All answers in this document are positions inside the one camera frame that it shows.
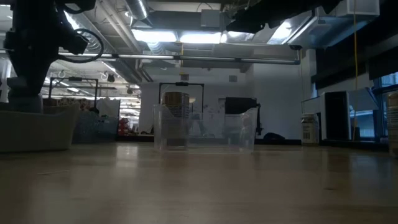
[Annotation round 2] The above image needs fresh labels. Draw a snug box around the black stand frame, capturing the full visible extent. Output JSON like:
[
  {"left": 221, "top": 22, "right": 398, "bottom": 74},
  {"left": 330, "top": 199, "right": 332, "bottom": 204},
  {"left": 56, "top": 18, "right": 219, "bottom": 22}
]
[
  {"left": 158, "top": 82, "right": 205, "bottom": 125},
  {"left": 49, "top": 77, "right": 99, "bottom": 113}
]

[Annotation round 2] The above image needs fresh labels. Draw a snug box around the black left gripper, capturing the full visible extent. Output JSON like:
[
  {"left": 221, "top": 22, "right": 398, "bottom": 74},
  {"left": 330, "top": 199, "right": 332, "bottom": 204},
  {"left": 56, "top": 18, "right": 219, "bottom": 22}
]
[{"left": 4, "top": 18, "right": 90, "bottom": 94}]

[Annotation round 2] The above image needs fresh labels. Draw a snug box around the white sheet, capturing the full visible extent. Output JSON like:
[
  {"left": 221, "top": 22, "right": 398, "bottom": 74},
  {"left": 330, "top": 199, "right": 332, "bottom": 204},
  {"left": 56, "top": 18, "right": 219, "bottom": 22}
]
[{"left": 96, "top": 98, "right": 121, "bottom": 118}]

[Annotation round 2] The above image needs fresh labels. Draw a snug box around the white air unit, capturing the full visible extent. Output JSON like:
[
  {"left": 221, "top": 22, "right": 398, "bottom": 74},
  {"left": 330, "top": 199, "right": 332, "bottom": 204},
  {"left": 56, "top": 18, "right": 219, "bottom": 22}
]
[{"left": 335, "top": 0, "right": 381, "bottom": 18}]

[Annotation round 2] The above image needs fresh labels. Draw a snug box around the white plastic bin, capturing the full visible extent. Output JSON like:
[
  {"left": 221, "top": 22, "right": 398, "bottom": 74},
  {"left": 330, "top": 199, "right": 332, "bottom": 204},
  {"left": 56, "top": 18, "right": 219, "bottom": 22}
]
[{"left": 0, "top": 103, "right": 81, "bottom": 153}]

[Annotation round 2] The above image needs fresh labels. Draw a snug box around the black monitor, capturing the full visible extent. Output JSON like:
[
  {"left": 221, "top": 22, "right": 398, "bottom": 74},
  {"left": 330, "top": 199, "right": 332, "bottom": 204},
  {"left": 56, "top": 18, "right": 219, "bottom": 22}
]
[{"left": 224, "top": 96, "right": 262, "bottom": 136}]

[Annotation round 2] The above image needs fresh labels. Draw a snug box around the brown-lidded furikake jar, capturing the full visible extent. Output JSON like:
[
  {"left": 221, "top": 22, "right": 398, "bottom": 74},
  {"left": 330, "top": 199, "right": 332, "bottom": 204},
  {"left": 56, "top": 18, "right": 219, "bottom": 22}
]
[{"left": 161, "top": 91, "right": 190, "bottom": 149}]

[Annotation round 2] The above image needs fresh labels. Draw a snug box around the long grey pipe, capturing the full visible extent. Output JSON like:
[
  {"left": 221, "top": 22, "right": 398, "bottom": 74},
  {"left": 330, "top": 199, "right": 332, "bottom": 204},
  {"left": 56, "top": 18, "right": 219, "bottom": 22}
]
[{"left": 0, "top": 48, "right": 301, "bottom": 65}]

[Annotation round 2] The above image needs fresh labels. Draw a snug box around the red storage rack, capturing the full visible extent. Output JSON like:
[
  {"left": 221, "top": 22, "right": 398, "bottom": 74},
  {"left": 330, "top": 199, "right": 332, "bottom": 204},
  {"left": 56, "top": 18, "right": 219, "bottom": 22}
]
[{"left": 118, "top": 118, "right": 130, "bottom": 136}]

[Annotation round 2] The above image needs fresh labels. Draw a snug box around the smooth silver duct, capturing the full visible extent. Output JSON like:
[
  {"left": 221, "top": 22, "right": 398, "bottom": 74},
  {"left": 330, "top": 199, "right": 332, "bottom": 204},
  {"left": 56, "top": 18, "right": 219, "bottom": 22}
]
[{"left": 124, "top": 0, "right": 149, "bottom": 20}]

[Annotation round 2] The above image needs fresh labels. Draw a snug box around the corrugated silver duct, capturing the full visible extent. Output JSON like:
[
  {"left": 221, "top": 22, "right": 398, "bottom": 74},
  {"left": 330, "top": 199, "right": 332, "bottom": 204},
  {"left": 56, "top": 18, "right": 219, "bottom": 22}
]
[{"left": 63, "top": 12, "right": 105, "bottom": 54}]

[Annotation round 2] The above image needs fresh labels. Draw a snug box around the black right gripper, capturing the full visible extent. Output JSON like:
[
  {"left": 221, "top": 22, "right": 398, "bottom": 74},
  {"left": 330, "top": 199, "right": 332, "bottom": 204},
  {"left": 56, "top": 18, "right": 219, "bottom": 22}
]
[{"left": 225, "top": 0, "right": 343, "bottom": 34}]

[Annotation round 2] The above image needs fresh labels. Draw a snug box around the clear plastic bin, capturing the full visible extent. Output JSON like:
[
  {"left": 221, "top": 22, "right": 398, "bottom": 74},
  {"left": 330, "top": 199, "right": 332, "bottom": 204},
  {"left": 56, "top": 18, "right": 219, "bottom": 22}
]
[{"left": 153, "top": 104, "right": 258, "bottom": 154}]

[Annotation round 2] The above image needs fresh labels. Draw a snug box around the black table edge frame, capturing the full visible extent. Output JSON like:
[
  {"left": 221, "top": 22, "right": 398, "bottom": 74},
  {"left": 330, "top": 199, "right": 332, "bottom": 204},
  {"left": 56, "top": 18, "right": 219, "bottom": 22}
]
[{"left": 117, "top": 134, "right": 398, "bottom": 152}]

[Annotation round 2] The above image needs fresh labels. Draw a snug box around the grey junction box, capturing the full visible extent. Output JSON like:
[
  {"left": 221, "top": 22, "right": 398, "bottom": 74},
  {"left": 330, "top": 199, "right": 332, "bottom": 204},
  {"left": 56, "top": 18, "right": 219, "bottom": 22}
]
[{"left": 200, "top": 9, "right": 222, "bottom": 28}]

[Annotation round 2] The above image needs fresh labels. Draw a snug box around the bright light panel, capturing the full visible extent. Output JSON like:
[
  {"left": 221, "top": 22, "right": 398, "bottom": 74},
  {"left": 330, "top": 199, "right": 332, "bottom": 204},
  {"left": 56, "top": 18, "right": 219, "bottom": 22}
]
[
  {"left": 132, "top": 29, "right": 177, "bottom": 44},
  {"left": 179, "top": 30, "right": 228, "bottom": 44}
]

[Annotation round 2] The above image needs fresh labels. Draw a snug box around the black cabinet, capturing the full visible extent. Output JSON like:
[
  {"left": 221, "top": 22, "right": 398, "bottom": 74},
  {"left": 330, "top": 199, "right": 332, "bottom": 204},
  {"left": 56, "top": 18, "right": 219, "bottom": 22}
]
[{"left": 320, "top": 90, "right": 351, "bottom": 141}]

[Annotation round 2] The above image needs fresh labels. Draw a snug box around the glass spice jar white lid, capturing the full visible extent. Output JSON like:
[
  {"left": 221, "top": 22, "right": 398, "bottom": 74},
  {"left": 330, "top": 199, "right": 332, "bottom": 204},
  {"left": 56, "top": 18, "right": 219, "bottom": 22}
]
[{"left": 300, "top": 113, "right": 320, "bottom": 146}]

